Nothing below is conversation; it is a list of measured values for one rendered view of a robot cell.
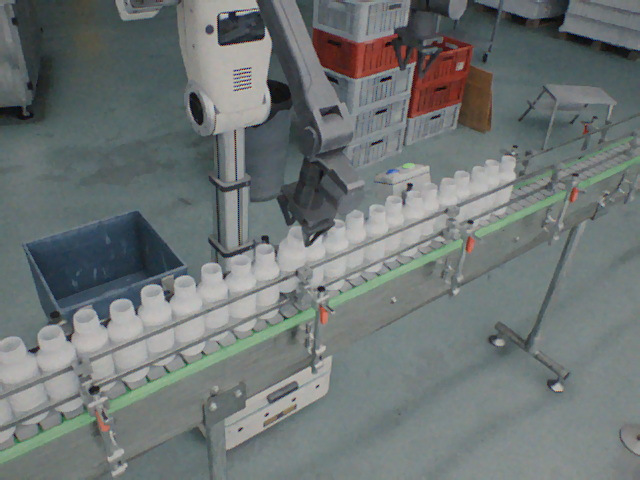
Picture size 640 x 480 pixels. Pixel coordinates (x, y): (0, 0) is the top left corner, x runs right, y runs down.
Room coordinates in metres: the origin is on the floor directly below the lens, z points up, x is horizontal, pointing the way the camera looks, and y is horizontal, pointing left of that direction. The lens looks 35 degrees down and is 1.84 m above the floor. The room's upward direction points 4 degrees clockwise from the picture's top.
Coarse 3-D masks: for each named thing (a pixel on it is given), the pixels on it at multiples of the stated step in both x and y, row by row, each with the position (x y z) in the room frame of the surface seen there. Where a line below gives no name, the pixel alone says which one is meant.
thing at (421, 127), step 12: (444, 108) 4.10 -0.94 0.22; (456, 108) 4.21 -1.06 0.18; (408, 120) 3.85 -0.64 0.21; (420, 120) 3.93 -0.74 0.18; (432, 120) 4.03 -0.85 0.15; (444, 120) 4.13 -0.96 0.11; (456, 120) 4.23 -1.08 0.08; (408, 132) 3.85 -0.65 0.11; (420, 132) 3.95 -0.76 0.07; (432, 132) 4.05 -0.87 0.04; (408, 144) 3.86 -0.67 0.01
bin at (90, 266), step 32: (96, 224) 1.26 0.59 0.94; (128, 224) 1.31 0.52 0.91; (32, 256) 1.15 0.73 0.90; (64, 256) 1.20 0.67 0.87; (96, 256) 1.25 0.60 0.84; (128, 256) 1.30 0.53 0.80; (160, 256) 1.22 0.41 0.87; (64, 288) 1.18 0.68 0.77; (96, 288) 1.23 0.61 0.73; (128, 288) 1.00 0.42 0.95
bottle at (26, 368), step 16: (0, 352) 0.59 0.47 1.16; (16, 352) 0.60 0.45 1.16; (0, 368) 0.59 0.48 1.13; (16, 368) 0.59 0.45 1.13; (32, 368) 0.60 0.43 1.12; (16, 384) 0.58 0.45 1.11; (16, 400) 0.58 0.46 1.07; (32, 400) 0.58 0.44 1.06; (48, 400) 0.61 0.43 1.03; (16, 416) 0.58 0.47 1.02
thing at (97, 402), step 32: (608, 128) 1.82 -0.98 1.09; (576, 192) 1.40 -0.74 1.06; (448, 224) 1.17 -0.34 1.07; (544, 224) 1.46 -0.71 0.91; (448, 256) 1.18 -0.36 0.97; (320, 288) 0.85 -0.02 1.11; (64, 320) 0.74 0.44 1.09; (320, 320) 0.85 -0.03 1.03; (320, 352) 0.85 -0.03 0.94; (96, 416) 0.57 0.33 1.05
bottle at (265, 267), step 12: (264, 252) 0.91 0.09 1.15; (252, 264) 0.90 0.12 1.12; (264, 264) 0.88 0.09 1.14; (276, 264) 0.90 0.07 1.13; (264, 276) 0.87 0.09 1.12; (276, 276) 0.88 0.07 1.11; (276, 288) 0.88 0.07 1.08; (264, 300) 0.87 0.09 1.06; (276, 300) 0.88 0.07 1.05; (276, 312) 0.88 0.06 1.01
